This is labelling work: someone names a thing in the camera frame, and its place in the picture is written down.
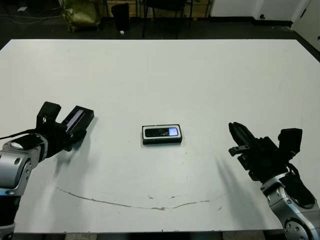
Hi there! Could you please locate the black box white insert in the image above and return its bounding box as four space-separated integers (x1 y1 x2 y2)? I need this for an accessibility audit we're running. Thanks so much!
141 123 183 146

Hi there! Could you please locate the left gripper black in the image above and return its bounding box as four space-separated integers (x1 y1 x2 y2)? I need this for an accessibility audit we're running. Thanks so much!
46 120 87 159

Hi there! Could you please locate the slim black camera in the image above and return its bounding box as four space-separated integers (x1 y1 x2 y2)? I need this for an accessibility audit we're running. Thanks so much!
144 127 180 138

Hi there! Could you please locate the black office chair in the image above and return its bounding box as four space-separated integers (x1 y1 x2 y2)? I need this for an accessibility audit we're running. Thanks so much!
142 0 194 40

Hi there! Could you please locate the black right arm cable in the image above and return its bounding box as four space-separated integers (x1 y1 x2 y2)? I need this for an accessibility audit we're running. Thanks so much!
286 162 305 181

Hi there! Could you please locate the left wrist camera housing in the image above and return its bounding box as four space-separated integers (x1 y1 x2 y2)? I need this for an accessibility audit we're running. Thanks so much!
36 101 62 130

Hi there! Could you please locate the black upright case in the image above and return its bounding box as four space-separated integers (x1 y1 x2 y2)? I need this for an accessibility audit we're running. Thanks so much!
111 2 131 31

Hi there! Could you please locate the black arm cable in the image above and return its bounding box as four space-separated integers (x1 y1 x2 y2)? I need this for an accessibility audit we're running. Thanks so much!
0 128 38 141
286 162 305 181

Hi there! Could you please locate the white door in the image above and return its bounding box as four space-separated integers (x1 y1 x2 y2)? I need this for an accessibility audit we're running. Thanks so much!
291 0 320 50

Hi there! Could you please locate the yellow green bag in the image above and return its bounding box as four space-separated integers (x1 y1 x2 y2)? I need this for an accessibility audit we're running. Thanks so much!
61 0 101 33

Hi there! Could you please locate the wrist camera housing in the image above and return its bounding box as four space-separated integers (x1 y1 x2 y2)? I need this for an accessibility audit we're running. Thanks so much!
36 101 62 130
277 128 303 157

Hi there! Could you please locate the right wrist camera housing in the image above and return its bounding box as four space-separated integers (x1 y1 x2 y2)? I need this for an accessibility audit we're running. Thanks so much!
277 128 303 157

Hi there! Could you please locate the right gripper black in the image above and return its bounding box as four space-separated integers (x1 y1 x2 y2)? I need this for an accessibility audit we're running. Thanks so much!
228 121 293 182

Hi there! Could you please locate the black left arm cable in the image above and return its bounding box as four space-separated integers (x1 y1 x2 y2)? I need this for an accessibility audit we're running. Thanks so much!
0 128 38 141

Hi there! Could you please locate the black box lid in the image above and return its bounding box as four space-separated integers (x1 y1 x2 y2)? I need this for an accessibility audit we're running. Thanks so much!
63 105 95 136

